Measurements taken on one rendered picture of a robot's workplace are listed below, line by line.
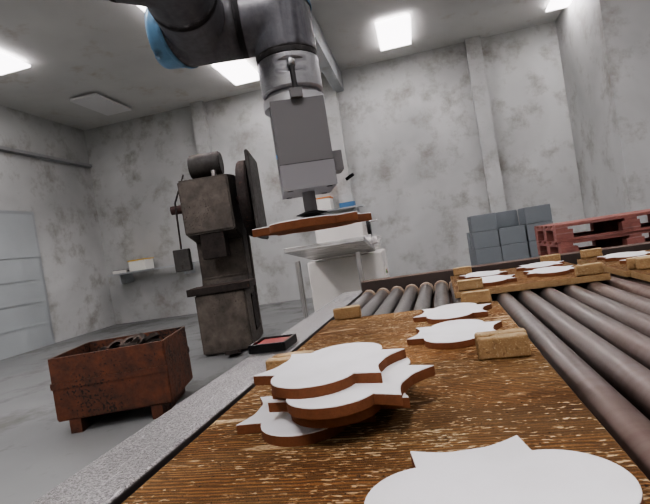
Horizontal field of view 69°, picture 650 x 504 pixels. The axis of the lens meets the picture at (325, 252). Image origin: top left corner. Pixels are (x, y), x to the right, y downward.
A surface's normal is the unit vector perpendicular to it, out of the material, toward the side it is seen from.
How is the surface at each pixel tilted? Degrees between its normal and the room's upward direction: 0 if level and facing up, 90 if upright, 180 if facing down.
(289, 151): 90
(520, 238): 90
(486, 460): 0
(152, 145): 90
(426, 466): 0
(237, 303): 90
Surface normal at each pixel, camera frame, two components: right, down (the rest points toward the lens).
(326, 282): -0.16, 0.04
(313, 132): 0.11, 0.00
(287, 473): -0.15, -0.99
